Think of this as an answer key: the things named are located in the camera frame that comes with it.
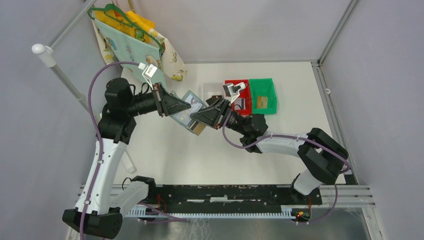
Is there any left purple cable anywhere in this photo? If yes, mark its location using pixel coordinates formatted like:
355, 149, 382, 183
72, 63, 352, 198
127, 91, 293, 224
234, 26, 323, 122
78, 61, 186, 240

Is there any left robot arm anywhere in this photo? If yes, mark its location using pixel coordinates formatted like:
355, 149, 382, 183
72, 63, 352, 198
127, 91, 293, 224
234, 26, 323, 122
62, 77, 191, 240

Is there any gold striped card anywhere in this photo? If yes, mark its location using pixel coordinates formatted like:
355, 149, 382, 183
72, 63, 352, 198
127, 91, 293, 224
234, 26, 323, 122
188, 120, 206, 136

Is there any yellow cloth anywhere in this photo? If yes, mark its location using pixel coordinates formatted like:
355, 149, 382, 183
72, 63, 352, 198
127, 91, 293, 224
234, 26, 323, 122
95, 9, 157, 46

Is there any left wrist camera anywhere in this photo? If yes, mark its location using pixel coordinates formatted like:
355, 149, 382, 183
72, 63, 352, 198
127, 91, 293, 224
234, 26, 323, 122
138, 62, 159, 89

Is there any black card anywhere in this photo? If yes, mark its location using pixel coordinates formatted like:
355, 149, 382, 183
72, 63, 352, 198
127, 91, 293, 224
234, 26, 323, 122
206, 95, 223, 106

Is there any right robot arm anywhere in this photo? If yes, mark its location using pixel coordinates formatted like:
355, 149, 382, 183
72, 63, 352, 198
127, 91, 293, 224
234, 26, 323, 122
190, 98, 351, 204

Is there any cream printed cloth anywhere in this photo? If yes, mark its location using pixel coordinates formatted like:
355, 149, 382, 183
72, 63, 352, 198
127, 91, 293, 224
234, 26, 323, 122
91, 19, 188, 83

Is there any green clothes hanger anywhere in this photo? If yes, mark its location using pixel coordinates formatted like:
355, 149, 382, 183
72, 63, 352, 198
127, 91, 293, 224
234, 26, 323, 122
87, 3, 165, 56

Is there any aluminium frame rail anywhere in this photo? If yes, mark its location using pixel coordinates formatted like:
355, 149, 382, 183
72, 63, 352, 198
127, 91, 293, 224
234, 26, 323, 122
75, 184, 377, 209

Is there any light blue printed cloth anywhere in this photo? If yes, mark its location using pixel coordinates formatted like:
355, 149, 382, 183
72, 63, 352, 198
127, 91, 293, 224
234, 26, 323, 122
94, 19, 167, 87

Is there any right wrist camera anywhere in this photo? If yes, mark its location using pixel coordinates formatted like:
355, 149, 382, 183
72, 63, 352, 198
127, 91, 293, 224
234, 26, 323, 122
223, 82, 247, 104

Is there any green plastic bin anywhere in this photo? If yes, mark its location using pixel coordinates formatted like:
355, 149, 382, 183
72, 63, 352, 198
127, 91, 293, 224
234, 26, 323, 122
248, 78, 278, 115

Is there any white clothes rack pole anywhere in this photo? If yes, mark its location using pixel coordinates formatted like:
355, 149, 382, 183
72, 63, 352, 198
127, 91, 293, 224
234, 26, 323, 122
31, 43, 137, 174

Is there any white plastic bin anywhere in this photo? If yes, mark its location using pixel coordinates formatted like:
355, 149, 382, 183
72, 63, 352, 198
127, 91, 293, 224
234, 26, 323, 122
199, 82, 225, 106

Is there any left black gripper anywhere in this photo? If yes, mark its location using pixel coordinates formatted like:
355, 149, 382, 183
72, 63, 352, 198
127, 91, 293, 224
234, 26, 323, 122
126, 82, 192, 117

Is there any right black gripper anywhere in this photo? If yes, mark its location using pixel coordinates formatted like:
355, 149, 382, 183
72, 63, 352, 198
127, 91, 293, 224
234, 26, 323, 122
189, 98, 248, 136

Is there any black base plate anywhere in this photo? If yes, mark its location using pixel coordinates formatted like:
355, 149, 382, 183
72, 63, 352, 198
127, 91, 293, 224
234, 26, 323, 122
143, 184, 323, 214

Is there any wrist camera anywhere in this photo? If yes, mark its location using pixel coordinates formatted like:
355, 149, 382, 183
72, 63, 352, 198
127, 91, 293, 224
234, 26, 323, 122
223, 82, 247, 104
138, 62, 159, 89

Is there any white slotted cable duct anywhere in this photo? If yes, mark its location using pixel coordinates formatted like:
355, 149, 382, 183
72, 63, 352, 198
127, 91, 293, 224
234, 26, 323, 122
125, 205, 294, 220

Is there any white grey card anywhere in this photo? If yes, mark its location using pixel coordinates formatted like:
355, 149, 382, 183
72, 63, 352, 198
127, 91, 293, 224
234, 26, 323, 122
234, 97, 246, 110

